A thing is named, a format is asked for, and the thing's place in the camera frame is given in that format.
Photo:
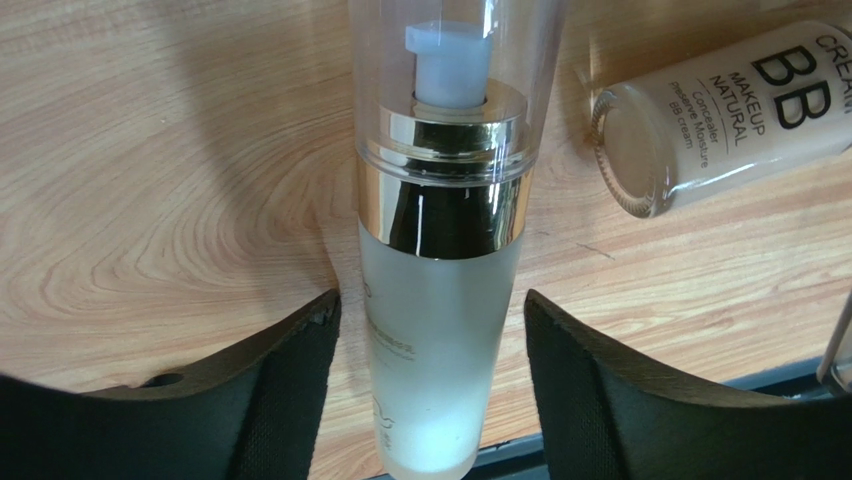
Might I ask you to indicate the cream lotion bottle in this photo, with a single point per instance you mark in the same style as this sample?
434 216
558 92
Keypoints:
449 108

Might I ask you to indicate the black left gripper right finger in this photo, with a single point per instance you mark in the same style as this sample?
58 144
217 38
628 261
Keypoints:
608 411

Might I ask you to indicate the beige foundation bottle black cap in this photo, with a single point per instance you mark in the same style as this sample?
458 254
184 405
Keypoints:
751 110

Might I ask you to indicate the clear acrylic drawer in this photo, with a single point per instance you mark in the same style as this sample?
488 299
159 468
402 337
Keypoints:
834 370

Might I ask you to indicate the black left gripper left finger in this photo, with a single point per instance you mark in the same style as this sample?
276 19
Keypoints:
249 411

